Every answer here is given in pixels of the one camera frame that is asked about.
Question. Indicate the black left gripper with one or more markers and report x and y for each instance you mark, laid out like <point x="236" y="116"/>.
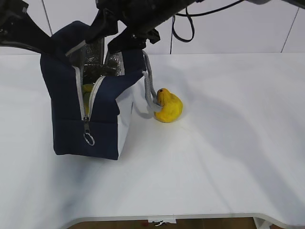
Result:
<point x="18" y="30"/>

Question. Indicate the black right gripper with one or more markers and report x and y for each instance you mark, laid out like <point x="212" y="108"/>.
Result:
<point x="141" y="17"/>

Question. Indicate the yellow toy banana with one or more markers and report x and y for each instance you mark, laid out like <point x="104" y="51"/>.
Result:
<point x="86" y="92"/>

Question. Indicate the navy insulated lunch bag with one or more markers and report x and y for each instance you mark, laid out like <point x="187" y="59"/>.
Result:
<point x="97" y="127"/>

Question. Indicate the yellow toy pear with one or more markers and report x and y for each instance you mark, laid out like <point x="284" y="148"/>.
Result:
<point x="171" y="104"/>

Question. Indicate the white tape under table edge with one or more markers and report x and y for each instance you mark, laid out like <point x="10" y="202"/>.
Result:
<point x="160" y="221"/>

